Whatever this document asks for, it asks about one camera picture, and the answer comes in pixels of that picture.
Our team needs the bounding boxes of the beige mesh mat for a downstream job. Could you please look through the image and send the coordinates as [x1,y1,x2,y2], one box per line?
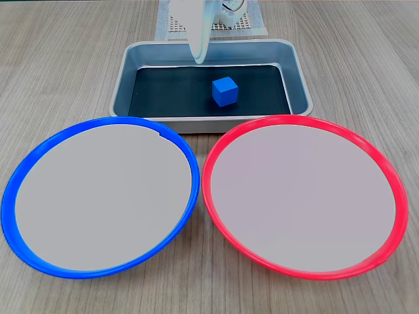
[167,12,255,33]

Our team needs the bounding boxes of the red-rimmed round dish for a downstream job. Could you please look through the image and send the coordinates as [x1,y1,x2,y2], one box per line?
[201,114,409,281]

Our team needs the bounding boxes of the blue-rimmed round dish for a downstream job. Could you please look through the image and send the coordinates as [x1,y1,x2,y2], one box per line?
[1,116,200,280]

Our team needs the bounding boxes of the silver metal tray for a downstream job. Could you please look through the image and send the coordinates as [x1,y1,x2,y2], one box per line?
[109,39,314,134]

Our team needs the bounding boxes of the blue cube block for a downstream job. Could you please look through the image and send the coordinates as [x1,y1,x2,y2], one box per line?
[211,77,239,107]

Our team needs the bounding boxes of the black tray liner mat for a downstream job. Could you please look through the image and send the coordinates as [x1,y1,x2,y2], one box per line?
[128,64,293,118]

